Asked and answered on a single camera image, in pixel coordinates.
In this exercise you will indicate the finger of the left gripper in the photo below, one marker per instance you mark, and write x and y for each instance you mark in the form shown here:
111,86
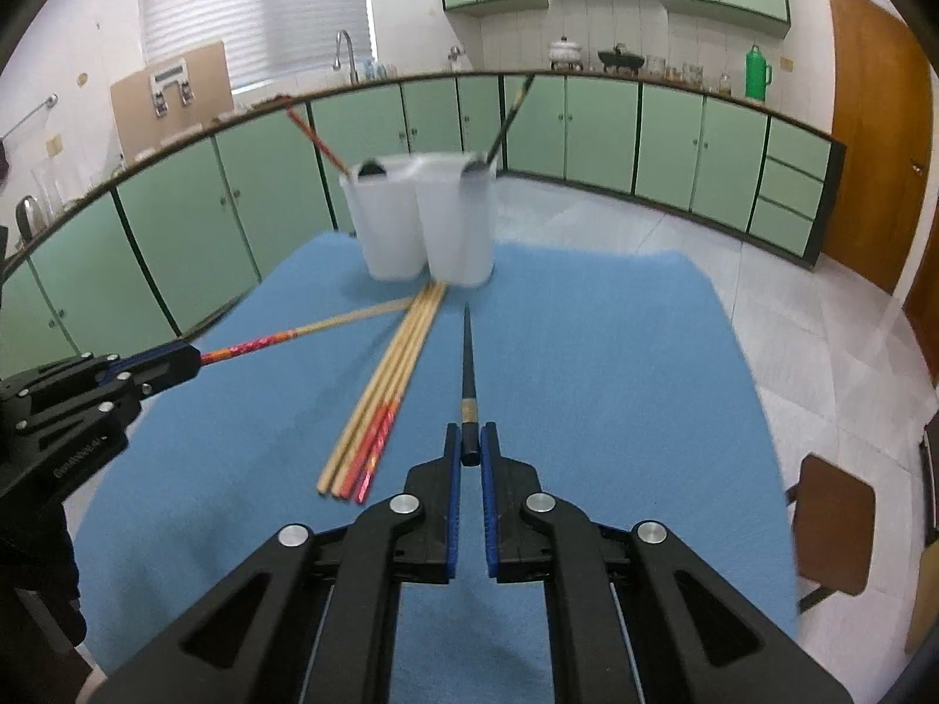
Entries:
168,364
144,391

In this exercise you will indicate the black chopstick gold band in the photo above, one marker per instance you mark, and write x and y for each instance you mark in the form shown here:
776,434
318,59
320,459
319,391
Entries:
469,401

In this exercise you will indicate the red chopstick in holder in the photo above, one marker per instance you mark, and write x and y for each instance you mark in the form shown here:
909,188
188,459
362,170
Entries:
318,143

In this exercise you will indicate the black chopstick in holder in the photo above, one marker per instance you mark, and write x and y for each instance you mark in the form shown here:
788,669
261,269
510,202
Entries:
510,117

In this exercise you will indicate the black wok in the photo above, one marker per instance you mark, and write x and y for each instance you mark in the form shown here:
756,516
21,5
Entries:
619,60

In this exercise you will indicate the blue table mat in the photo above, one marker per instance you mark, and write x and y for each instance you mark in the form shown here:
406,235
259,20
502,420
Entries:
619,378

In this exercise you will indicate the cardboard board with device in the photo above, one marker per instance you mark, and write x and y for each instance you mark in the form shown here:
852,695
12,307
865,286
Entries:
170,98

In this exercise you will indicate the chrome kitchen faucet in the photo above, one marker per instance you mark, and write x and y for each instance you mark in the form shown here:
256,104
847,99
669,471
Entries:
345,58

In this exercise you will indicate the brown wooden stool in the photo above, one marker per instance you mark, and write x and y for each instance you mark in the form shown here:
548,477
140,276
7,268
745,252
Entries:
834,523

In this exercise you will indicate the wooden door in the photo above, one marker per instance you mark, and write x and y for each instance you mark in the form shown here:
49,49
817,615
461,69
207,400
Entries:
883,113

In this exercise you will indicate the electric kettle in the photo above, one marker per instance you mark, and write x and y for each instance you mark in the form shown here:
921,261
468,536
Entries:
30,218

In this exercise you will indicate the white double utensil holder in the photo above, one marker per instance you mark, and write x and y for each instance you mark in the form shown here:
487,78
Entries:
424,216

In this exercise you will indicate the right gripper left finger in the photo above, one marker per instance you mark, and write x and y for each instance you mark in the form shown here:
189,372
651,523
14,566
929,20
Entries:
309,616

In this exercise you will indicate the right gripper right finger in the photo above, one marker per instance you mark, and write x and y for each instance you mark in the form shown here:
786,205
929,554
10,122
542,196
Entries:
635,616

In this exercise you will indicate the red patterned bamboo chopstick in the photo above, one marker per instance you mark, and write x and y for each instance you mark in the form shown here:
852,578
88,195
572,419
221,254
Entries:
261,343

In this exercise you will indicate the black spoon in holder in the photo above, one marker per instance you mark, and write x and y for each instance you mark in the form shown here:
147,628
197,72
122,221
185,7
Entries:
371,168

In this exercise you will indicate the green thermos jug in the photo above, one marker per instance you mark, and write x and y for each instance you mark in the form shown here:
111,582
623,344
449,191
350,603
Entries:
758,75

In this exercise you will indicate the plain bamboo chopstick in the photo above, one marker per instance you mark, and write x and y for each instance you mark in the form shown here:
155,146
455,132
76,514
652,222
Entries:
364,405
357,440

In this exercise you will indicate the red handled bamboo chopstick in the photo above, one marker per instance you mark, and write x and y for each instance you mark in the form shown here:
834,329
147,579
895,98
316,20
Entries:
357,465

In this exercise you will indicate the green lower kitchen cabinets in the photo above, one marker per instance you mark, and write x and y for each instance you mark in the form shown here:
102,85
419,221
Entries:
159,251

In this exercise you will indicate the white cooking pot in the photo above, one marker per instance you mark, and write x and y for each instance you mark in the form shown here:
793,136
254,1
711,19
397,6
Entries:
563,54

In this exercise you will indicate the window blind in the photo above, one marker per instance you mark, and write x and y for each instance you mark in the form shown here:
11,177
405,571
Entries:
263,39

